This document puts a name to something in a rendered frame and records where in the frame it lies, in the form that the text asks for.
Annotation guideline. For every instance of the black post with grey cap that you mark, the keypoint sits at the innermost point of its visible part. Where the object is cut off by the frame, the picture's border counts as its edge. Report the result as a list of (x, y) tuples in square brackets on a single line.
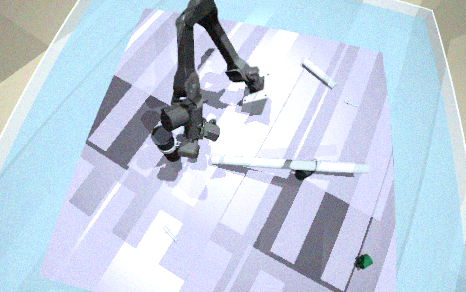
[(165, 141)]

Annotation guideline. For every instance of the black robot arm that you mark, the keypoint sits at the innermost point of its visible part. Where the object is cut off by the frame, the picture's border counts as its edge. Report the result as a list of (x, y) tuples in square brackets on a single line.
[(186, 79)]

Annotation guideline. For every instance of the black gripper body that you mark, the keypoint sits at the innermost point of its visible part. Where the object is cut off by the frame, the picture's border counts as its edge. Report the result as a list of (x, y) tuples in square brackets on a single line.
[(190, 147)]

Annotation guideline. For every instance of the pale grey metal pipe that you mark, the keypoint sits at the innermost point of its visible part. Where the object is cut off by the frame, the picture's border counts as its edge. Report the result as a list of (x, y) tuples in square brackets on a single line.
[(347, 167)]

